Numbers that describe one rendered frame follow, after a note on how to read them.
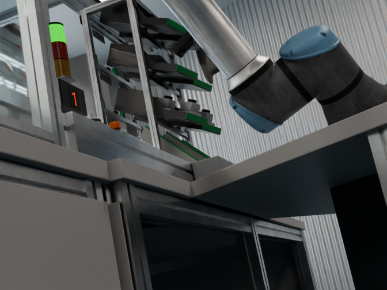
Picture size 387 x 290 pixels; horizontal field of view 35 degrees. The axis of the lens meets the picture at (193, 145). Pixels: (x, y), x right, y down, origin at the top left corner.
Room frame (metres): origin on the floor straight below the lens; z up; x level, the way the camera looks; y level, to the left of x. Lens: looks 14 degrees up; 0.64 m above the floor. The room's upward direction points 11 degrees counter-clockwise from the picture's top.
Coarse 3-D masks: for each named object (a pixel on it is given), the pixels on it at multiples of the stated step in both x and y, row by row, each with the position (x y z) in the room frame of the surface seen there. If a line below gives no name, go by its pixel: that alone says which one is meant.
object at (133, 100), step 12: (120, 96) 1.90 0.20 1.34; (132, 96) 1.88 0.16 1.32; (120, 108) 1.91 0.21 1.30; (132, 108) 1.88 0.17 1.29; (144, 108) 1.87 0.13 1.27; (156, 108) 1.85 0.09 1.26; (168, 120) 1.96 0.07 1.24; (180, 120) 1.86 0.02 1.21; (192, 120) 1.83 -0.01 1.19; (204, 120) 1.90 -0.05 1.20
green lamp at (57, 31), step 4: (52, 24) 1.46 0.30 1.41; (56, 24) 1.46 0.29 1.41; (52, 28) 1.46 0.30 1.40; (56, 28) 1.46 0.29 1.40; (60, 28) 1.47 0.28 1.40; (52, 32) 1.46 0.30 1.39; (56, 32) 1.46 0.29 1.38; (60, 32) 1.47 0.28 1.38; (52, 36) 1.46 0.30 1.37; (56, 36) 1.46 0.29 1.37; (60, 36) 1.46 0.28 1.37; (64, 36) 1.48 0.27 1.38; (52, 40) 1.46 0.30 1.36; (56, 40) 1.46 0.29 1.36; (60, 40) 1.46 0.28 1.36; (64, 40) 1.47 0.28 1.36
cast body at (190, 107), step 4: (188, 100) 1.86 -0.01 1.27; (192, 100) 1.86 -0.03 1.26; (184, 104) 1.86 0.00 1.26; (188, 104) 1.85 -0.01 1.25; (192, 104) 1.85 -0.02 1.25; (196, 104) 1.87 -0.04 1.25; (180, 108) 1.88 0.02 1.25; (184, 108) 1.87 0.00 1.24; (188, 108) 1.86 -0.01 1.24; (192, 108) 1.86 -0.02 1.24; (196, 108) 1.87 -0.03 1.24; (188, 112) 1.86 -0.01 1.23; (192, 112) 1.85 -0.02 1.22; (196, 112) 1.88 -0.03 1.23; (200, 116) 1.88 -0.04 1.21
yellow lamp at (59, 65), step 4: (56, 60) 1.46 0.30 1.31; (60, 60) 1.46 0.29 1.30; (64, 60) 1.47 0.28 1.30; (68, 60) 1.48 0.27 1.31; (56, 64) 1.46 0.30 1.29; (60, 64) 1.46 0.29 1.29; (64, 64) 1.46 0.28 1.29; (68, 64) 1.47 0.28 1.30; (56, 68) 1.46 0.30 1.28; (60, 68) 1.46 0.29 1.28; (64, 68) 1.46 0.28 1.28; (68, 68) 1.47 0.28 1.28; (56, 72) 1.46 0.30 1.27; (60, 72) 1.46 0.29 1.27; (64, 72) 1.46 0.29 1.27; (68, 72) 1.47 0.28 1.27; (56, 76) 1.46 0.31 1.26; (60, 76) 1.46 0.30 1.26; (68, 76) 1.47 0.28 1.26
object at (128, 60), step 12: (120, 48) 1.89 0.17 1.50; (132, 48) 1.87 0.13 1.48; (108, 60) 1.91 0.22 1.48; (120, 60) 1.89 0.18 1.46; (132, 60) 1.87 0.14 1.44; (156, 60) 1.98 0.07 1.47; (132, 72) 1.99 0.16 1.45; (156, 72) 1.90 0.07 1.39; (168, 72) 1.85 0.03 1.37; (180, 72) 1.82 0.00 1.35; (192, 72) 1.88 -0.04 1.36
